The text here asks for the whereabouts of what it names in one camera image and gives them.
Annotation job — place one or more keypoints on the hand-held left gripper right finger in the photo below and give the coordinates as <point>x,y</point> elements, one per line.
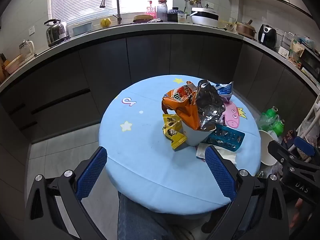
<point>220,172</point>

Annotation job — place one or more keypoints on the wicker basket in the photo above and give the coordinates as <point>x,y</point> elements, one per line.
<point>13,65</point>

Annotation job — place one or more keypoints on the orange snack bag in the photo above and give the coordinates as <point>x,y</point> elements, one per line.
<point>182,105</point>

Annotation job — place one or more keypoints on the yellow candy wrapper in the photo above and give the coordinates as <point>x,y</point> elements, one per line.
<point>172,131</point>

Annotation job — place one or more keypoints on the white paper bucket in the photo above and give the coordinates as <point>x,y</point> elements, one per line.
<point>268,150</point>

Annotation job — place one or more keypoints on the wooden bowl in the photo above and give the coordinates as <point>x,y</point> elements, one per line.
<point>142,18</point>

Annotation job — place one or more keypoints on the green and white food packets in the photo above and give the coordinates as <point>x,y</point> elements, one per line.
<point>296,52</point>

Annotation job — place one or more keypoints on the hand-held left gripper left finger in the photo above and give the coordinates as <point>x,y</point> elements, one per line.
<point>91,172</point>

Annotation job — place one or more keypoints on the clear plastic container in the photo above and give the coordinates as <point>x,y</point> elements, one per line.
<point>182,18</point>

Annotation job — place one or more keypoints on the light blue basin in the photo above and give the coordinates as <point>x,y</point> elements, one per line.
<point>82,29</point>

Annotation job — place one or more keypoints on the green plastic bottle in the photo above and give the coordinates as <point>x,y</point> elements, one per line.
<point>279,127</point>
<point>271,112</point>

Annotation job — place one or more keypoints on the person's right hand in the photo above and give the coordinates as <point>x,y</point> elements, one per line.
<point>299,205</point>

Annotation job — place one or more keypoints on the pink soap bottle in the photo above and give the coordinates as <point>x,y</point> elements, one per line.
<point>150,8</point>

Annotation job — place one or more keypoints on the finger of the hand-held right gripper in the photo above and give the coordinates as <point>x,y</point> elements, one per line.
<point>303,146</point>
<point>280,151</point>

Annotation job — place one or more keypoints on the white window blinds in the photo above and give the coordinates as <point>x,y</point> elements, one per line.
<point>87,0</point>

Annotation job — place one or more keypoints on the white paper napkin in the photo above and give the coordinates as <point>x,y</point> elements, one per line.
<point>225,155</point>

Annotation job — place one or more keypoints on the dark blue ceramic pot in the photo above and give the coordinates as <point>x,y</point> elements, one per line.
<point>173,15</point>

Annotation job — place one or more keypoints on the black countertop oven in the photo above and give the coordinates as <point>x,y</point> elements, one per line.
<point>311,63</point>

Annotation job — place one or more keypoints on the yellow glass bowl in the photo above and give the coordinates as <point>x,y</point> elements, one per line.
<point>230,26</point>

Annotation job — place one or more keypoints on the black air fryer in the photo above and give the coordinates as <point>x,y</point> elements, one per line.
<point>267,36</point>

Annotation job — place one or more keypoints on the glass jar with red lid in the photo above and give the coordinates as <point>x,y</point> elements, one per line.
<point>162,10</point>

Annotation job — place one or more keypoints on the grey kitchen countertop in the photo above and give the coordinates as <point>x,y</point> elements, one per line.
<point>150,27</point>

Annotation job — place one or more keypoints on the white cup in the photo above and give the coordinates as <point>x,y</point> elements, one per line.
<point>192,137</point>

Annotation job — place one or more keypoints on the dark grey kitchen cabinets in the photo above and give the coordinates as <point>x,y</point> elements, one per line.
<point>100,75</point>

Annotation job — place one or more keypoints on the round light blue table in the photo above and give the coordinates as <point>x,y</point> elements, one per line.
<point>140,155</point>

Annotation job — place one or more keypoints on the glass kettle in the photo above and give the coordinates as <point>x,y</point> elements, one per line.
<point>26,48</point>

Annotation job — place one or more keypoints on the silver foil bag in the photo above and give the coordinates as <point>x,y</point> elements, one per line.
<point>208,105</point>

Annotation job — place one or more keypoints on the brown casserole pot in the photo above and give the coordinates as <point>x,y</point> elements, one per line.
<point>246,28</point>

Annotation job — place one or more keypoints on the white electric cooker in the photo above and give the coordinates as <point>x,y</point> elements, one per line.
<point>203,17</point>

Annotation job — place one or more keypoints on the steel kettle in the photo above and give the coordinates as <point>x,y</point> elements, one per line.
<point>56,33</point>

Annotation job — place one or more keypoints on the blue plastic blister tray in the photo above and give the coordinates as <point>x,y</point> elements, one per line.
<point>227,137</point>

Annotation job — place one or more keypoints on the person's jeans leg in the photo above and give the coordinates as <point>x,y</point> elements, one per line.
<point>140,220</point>

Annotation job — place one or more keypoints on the yellow round container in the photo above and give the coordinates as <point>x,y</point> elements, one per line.
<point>105,23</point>

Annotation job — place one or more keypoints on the blue and white snack bag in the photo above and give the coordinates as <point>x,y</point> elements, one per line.
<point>225,90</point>

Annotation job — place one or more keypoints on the clear plastic bag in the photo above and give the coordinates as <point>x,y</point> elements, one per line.
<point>262,122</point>

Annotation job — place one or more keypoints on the white double wall socket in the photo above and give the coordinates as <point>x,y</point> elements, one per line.
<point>209,5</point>

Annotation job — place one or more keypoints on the white storage containers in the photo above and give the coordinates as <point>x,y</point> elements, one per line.
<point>286,46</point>

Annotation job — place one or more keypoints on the chrome kitchen faucet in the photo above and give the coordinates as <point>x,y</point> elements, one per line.
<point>116,2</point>

